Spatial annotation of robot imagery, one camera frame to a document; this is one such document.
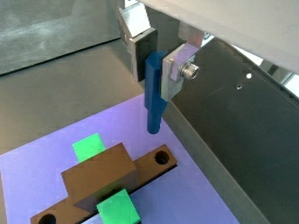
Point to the green right block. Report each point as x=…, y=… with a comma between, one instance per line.
x=89, y=147

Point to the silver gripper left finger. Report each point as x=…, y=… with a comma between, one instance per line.
x=141, y=35

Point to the green left block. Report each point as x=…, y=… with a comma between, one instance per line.
x=117, y=210

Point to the purple base block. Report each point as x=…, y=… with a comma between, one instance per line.
x=178, y=198

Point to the blue stepped peg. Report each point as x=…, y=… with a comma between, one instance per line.
x=154, y=103

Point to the brown T-shaped block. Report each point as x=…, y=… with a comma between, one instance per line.
x=98, y=177

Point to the green block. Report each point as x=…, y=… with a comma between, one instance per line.
x=117, y=210
x=89, y=147

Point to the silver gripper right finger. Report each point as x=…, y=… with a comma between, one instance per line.
x=178, y=67

